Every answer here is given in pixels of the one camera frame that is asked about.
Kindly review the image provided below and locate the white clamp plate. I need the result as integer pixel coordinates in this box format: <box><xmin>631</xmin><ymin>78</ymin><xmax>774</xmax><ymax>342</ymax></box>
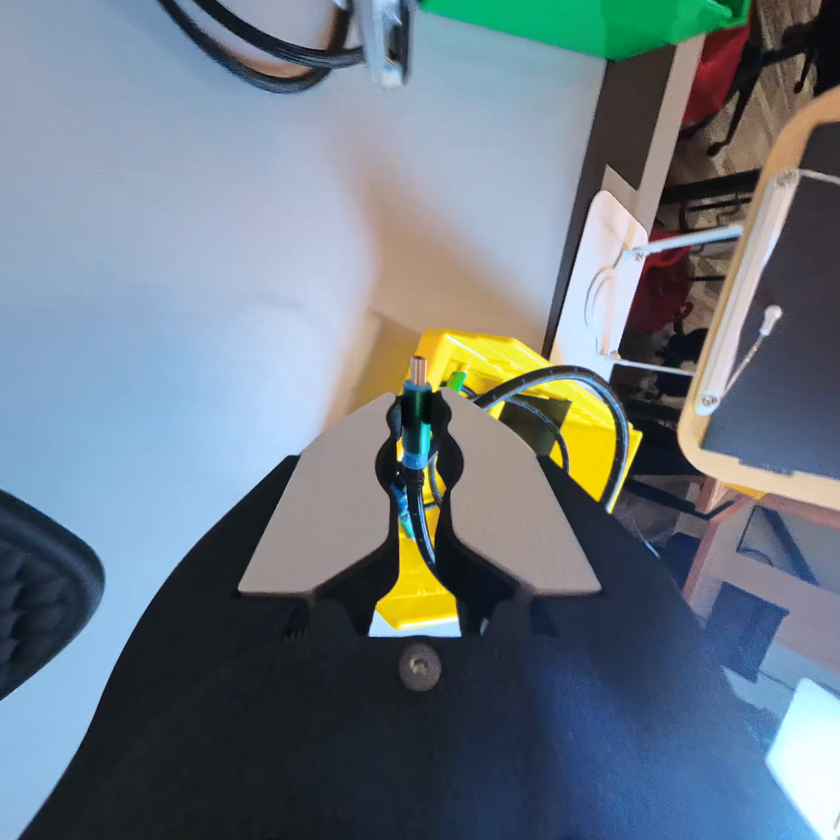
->
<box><xmin>549</xmin><ymin>189</ymin><xmax>652</xmax><ymax>370</ymax></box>

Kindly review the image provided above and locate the white box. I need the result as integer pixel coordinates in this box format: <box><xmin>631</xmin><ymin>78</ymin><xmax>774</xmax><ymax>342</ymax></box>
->
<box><xmin>763</xmin><ymin>678</ymin><xmax>840</xmax><ymax>840</ymax></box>

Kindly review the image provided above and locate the wooden furniture frame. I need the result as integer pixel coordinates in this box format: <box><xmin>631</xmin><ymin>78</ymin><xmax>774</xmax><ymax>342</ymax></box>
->
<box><xmin>681</xmin><ymin>478</ymin><xmax>840</xmax><ymax>665</ymax></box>

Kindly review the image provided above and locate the black braided hdmi cable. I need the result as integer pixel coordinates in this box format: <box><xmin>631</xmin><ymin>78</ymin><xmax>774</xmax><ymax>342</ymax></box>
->
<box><xmin>390</xmin><ymin>356</ymin><xmax>632</xmax><ymax>578</ymax></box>

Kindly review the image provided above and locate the red fabric object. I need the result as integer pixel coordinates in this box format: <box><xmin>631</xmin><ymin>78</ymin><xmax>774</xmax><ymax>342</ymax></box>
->
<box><xmin>681</xmin><ymin>25</ymin><xmax>753</xmax><ymax>130</ymax></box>
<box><xmin>630</xmin><ymin>228</ymin><xmax>698</xmax><ymax>337</ymax></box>

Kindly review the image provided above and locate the black woven pad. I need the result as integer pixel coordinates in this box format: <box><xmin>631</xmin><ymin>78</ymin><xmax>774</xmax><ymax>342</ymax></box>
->
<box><xmin>0</xmin><ymin>489</ymin><xmax>107</xmax><ymax>701</ymax></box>

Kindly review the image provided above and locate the green plastic bin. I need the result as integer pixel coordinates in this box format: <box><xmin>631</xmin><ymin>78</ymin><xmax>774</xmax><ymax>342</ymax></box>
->
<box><xmin>419</xmin><ymin>0</ymin><xmax>753</xmax><ymax>62</ymax></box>

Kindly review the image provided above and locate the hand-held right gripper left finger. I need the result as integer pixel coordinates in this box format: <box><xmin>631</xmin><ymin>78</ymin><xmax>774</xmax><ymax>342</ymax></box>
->
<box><xmin>236</xmin><ymin>391</ymin><xmax>403</xmax><ymax>599</ymax></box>

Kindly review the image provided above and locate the multiport hub adapter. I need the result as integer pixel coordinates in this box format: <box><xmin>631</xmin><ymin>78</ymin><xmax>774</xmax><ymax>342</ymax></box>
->
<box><xmin>356</xmin><ymin>0</ymin><xmax>416</xmax><ymax>90</ymax></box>

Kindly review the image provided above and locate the black hub cable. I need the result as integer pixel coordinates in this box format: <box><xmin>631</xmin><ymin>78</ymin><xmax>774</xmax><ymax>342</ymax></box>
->
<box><xmin>156</xmin><ymin>0</ymin><xmax>366</xmax><ymax>94</ymax></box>

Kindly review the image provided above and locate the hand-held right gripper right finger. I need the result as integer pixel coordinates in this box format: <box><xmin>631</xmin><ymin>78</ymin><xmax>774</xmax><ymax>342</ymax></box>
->
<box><xmin>435</xmin><ymin>387</ymin><xmax>602</xmax><ymax>598</ymax></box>

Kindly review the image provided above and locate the metal rod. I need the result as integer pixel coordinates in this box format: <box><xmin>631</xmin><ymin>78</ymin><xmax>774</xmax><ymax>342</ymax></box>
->
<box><xmin>619</xmin><ymin>225</ymin><xmax>744</xmax><ymax>265</ymax></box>
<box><xmin>609</xmin><ymin>353</ymin><xmax>698</xmax><ymax>379</ymax></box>

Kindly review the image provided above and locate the white bar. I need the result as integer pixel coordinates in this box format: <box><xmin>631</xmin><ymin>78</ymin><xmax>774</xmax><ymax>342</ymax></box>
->
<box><xmin>694</xmin><ymin>168</ymin><xmax>800</xmax><ymax>417</ymax></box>

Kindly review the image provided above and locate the yellow plastic bin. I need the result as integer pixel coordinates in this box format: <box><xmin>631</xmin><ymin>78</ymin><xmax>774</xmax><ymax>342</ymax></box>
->
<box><xmin>374</xmin><ymin>328</ymin><xmax>644</xmax><ymax>632</ymax></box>

